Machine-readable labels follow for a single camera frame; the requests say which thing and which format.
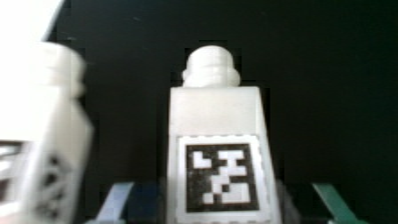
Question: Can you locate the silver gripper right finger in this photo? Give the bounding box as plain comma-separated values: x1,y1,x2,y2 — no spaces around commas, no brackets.
312,183,362,224

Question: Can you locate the white table leg with tag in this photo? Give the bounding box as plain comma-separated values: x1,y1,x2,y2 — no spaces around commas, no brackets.
164,46,282,224

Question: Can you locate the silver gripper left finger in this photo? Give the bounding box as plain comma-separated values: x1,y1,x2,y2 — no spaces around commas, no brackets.
86,182,133,224

